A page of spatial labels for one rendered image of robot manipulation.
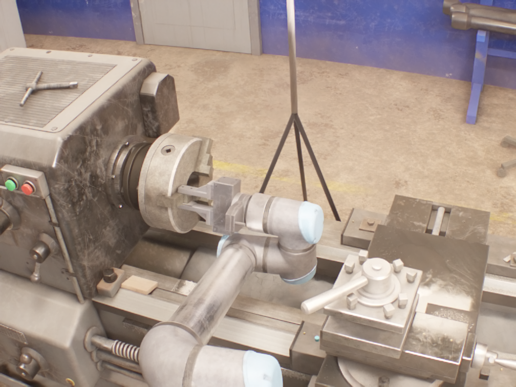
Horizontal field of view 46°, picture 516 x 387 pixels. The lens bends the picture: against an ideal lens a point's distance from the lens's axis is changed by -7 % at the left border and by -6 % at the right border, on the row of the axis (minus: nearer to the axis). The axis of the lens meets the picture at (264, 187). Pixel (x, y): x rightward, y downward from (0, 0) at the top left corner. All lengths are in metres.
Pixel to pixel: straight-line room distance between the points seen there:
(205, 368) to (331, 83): 3.59
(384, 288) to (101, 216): 0.78
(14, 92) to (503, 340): 1.49
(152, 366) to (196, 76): 3.75
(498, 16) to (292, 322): 2.81
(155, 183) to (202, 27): 3.54
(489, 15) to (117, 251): 2.88
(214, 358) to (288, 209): 0.52
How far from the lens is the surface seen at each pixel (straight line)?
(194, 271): 1.94
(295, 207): 1.45
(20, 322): 1.86
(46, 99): 1.67
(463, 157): 3.77
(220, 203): 1.51
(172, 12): 5.10
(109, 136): 1.65
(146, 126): 1.79
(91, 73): 1.76
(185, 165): 1.59
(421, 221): 1.87
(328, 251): 1.80
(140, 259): 2.04
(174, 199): 1.54
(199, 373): 1.02
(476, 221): 1.90
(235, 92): 4.40
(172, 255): 2.02
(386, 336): 1.30
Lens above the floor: 2.06
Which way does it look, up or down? 37 degrees down
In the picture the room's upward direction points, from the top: 4 degrees counter-clockwise
